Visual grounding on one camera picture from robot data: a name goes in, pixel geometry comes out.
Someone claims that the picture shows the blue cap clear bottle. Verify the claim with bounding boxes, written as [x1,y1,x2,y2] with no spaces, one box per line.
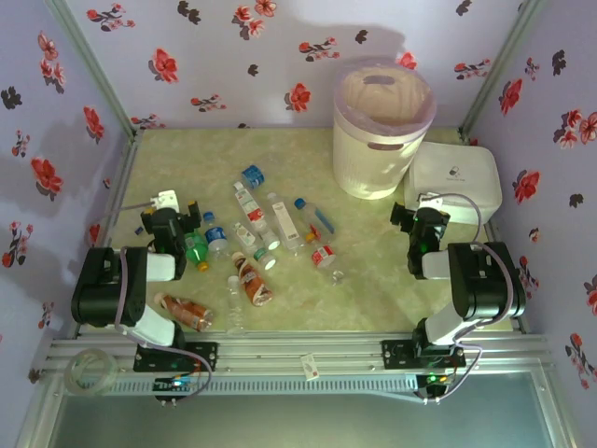
[202,211,230,262]

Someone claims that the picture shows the green bottle yellow cap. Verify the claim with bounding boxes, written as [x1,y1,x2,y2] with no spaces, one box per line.
[184,231,211,273]

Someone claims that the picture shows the small clear bottle white label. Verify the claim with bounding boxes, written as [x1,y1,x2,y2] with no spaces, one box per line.
[231,221,257,248]

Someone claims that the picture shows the red white label bottle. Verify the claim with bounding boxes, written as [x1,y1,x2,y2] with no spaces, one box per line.
[232,181,281,251]

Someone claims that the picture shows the short blue label bottle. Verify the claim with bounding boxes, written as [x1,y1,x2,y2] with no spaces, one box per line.
[241,163,267,189]

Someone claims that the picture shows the blue cap blue stripe bottle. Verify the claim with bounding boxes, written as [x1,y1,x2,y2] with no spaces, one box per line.
[293,197,337,237]

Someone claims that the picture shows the brown label drink bottle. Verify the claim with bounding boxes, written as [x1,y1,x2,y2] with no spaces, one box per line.
[231,251,274,308]

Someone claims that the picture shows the orange red drink bottle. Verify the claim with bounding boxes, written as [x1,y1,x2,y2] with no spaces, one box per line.
[153,292,216,332]

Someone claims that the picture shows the clear bottle long white label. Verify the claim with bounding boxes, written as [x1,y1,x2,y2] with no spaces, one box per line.
[266,191,302,257]

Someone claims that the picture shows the clear bottle white cap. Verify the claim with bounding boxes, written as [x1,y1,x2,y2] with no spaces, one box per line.
[226,274,247,333]

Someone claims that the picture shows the white plastic bin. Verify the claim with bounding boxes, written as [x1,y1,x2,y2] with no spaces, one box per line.
[331,63,438,201]

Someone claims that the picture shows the white box lid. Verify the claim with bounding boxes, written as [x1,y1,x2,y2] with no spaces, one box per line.
[403,141,504,226]

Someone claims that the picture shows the orange cap red label bottle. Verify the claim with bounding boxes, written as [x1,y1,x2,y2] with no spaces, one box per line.
[305,231,349,286]

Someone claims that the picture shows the white red paper tag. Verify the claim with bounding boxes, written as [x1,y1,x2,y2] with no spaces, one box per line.
[300,354,321,380]

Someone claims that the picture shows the clear tape roll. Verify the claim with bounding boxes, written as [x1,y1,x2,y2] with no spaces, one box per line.
[63,348,118,397]

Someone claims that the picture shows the grey metal panel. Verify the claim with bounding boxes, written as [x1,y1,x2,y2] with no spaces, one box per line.
[46,371,573,448]

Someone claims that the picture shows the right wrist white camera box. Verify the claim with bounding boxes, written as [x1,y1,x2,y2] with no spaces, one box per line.
[416,192,444,212]

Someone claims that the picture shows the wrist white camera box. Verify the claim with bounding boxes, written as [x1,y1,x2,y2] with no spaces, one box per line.
[151,189,181,211]
[416,192,444,212]

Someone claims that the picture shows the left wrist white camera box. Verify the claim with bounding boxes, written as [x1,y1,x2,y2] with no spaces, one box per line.
[151,189,181,211]

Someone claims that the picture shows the right arm lavender cable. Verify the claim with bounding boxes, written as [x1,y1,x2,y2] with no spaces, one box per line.
[414,192,514,405]

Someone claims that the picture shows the arm lavender cable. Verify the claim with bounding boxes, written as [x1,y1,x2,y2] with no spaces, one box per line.
[414,192,514,405]
[88,200,214,403]

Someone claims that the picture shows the left arm lavender cable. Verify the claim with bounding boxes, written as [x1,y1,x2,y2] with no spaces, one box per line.
[88,200,214,403]

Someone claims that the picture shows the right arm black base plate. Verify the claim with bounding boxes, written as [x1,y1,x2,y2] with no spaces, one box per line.
[381,339,467,370]

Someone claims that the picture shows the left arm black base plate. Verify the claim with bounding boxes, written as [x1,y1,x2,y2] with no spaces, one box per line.
[133,342,220,373]

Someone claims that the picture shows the aluminium front rail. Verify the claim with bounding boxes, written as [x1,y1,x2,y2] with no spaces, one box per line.
[39,333,559,374]

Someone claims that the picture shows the aluminium frame post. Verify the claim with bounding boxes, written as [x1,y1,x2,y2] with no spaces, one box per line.
[46,0,146,141]
[459,0,549,146]

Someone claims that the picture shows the grey slotted cable duct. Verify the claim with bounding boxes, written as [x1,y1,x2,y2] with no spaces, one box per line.
[100,372,421,398]

